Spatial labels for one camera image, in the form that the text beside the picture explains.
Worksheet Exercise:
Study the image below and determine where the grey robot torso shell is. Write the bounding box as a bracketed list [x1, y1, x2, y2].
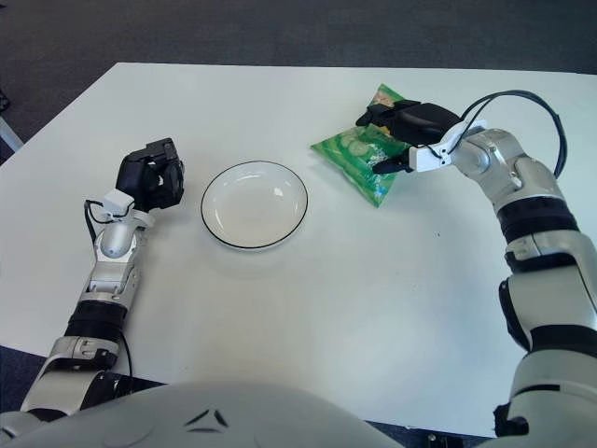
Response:
[0, 380, 393, 448]

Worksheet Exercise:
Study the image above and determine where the green potato chips bag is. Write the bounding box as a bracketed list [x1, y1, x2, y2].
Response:
[310, 83, 411, 208]

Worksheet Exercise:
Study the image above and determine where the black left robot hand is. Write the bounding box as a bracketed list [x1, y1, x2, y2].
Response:
[115, 136, 186, 212]

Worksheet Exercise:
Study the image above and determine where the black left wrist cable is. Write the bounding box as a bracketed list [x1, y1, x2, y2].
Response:
[83, 199, 106, 246]

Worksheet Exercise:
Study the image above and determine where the white plate with black rim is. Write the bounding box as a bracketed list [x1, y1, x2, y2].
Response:
[201, 161, 310, 253]

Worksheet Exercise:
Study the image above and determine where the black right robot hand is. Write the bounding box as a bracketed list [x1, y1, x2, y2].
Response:
[354, 99, 461, 176]

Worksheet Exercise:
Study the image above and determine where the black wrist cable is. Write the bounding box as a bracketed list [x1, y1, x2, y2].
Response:
[83, 199, 106, 246]
[459, 89, 570, 179]

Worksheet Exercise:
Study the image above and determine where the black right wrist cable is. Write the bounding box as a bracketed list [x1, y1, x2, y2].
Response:
[459, 89, 570, 179]

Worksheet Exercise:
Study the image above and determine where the white desk leg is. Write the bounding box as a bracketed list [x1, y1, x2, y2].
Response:
[0, 114, 24, 153]

